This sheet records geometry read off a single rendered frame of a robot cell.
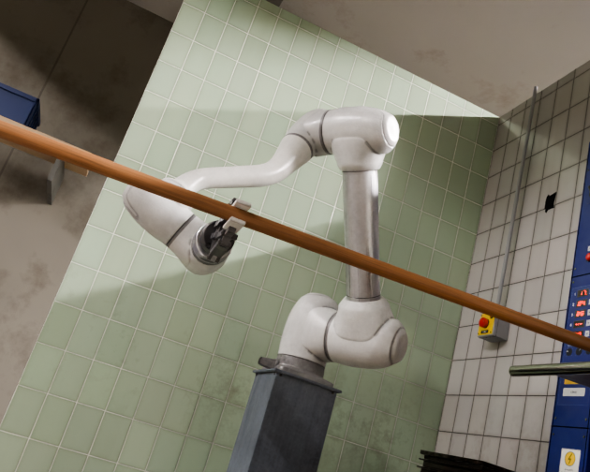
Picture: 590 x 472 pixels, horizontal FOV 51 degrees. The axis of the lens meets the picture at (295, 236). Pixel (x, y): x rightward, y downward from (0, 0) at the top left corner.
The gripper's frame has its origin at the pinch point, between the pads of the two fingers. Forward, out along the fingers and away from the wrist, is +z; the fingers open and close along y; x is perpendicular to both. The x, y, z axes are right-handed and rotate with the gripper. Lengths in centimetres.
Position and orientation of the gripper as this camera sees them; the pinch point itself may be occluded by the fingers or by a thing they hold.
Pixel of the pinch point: (237, 215)
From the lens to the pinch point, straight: 118.4
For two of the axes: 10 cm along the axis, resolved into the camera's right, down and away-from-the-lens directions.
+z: 3.2, -2.4, -9.2
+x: -9.1, -3.6, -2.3
